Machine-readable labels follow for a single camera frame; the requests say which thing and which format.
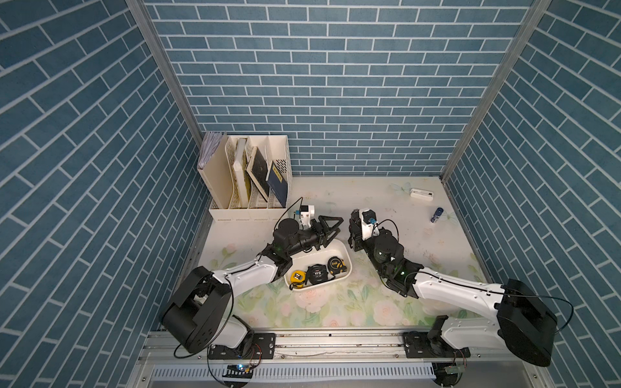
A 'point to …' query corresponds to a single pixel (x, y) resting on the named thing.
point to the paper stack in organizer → (209, 143)
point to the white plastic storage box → (302, 260)
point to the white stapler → (421, 194)
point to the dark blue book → (278, 183)
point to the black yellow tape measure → (335, 264)
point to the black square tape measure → (317, 274)
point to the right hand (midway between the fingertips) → (358, 219)
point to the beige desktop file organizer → (218, 181)
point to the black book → (258, 170)
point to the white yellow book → (242, 175)
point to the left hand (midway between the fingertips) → (348, 229)
